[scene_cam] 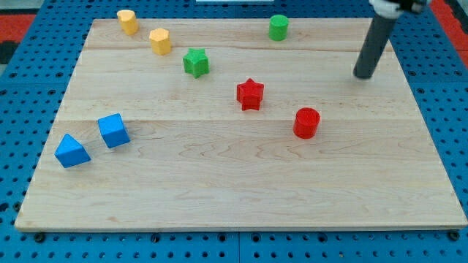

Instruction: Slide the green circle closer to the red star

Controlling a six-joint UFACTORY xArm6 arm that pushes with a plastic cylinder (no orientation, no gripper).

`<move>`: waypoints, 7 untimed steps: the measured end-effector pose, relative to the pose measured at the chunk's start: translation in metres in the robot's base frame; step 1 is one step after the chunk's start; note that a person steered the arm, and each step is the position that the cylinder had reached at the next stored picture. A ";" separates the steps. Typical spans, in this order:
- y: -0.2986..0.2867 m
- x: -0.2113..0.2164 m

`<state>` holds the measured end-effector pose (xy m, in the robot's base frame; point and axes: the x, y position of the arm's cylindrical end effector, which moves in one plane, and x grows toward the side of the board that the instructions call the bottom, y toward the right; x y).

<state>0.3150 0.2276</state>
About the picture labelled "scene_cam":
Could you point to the yellow hexagon block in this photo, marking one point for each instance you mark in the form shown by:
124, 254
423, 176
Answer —
160, 41

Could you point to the blue triangular prism block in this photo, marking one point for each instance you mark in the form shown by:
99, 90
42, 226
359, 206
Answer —
70, 152

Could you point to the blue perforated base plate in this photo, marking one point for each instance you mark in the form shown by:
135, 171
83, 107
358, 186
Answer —
36, 78

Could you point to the green cylinder block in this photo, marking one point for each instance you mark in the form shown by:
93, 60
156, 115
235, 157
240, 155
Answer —
278, 26

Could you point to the wooden board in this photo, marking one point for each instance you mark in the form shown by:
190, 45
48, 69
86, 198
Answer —
196, 162

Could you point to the blue cube block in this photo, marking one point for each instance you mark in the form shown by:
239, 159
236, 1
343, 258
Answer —
113, 131

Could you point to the red cylinder block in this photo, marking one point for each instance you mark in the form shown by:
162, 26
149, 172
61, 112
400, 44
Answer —
306, 123

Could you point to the yellow heart block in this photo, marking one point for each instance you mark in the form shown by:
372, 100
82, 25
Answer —
128, 21

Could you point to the green star block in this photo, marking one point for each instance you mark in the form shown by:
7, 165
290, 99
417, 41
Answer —
196, 62

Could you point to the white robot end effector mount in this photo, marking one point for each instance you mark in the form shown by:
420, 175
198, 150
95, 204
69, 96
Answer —
393, 9

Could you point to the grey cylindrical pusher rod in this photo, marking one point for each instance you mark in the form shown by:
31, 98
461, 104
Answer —
373, 46

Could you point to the red star block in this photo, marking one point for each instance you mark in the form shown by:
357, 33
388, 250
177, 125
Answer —
250, 94

